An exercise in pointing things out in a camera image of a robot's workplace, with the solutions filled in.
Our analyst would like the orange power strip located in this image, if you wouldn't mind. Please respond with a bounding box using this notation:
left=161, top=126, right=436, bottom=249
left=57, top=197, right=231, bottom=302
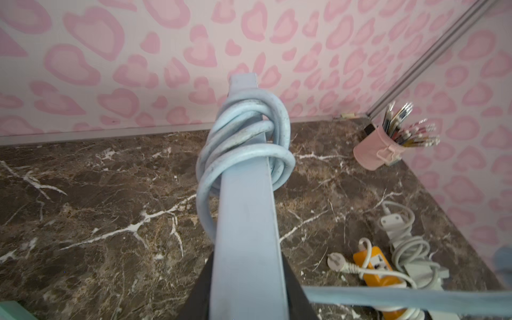
left=353, top=238, right=424, bottom=320

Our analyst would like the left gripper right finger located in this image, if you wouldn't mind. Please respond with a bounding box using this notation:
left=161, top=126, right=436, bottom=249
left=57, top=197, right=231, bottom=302
left=282, top=254, right=318, bottom=320

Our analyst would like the orange strip white cord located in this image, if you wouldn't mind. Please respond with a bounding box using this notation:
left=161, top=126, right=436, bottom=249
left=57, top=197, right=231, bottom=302
left=327, top=237, right=425, bottom=320

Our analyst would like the bundle of pencils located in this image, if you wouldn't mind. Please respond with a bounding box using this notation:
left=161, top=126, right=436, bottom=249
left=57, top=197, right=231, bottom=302
left=381, top=101, right=441, bottom=147

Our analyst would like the white power strip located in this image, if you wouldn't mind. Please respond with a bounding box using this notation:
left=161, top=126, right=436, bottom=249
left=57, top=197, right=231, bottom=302
left=377, top=199, right=461, bottom=320

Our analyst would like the light blue power strip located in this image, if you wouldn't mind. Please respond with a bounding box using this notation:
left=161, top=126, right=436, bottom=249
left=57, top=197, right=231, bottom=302
left=209, top=133, right=295, bottom=319

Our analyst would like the pink pencil cup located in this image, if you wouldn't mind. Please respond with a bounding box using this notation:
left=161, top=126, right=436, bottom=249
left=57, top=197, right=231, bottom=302
left=353, top=127, right=406, bottom=171

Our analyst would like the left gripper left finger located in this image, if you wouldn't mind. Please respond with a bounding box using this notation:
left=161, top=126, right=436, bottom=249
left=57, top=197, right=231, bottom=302
left=176, top=252, right=214, bottom=320

